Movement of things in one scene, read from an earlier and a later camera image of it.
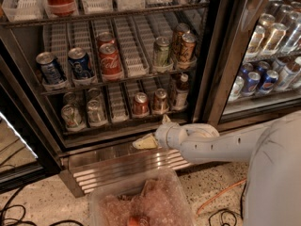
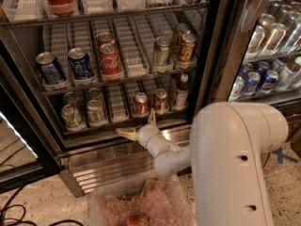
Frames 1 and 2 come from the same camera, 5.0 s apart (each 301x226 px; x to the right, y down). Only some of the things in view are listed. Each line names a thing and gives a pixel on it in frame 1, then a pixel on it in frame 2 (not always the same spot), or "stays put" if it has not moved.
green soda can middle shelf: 162,51 stays put
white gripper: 163,135 to 146,134
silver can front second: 96,114 stays put
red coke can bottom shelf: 140,104 stays put
